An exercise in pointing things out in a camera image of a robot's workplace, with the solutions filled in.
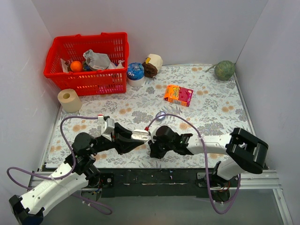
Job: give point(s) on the floral table mat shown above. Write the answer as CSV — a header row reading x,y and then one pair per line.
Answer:
x,y
71,124

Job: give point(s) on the grey crumpled bag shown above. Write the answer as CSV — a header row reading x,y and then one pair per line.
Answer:
x,y
96,61

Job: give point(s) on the brown white plush toy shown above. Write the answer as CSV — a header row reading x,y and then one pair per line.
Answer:
x,y
152,65

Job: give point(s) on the blue white cup container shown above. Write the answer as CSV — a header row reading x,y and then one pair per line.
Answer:
x,y
135,74

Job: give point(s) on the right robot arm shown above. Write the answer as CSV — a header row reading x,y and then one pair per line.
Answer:
x,y
246,152

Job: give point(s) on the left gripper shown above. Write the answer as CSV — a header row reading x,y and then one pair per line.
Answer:
x,y
117,139

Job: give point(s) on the green melon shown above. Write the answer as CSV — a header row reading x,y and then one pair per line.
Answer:
x,y
223,70

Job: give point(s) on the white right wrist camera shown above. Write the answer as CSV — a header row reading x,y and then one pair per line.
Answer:
x,y
153,137

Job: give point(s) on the purple earbud charging case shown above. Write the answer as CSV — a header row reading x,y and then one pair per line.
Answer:
x,y
160,116

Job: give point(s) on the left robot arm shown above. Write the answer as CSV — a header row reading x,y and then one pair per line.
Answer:
x,y
76,172

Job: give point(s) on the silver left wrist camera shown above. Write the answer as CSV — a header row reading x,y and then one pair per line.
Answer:
x,y
107,129

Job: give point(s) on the beige paper roll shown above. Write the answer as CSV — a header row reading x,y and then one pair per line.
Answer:
x,y
69,100

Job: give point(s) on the red plastic shopping basket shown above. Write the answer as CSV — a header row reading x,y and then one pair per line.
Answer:
x,y
68,67

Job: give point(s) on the orange pink sponge box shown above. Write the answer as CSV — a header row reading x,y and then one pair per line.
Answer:
x,y
178,95

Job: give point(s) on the orange fruit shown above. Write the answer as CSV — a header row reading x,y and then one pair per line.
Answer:
x,y
76,66

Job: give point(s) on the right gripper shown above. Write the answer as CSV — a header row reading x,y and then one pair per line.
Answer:
x,y
160,145

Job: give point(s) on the white pump bottle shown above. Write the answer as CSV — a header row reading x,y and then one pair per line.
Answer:
x,y
120,64

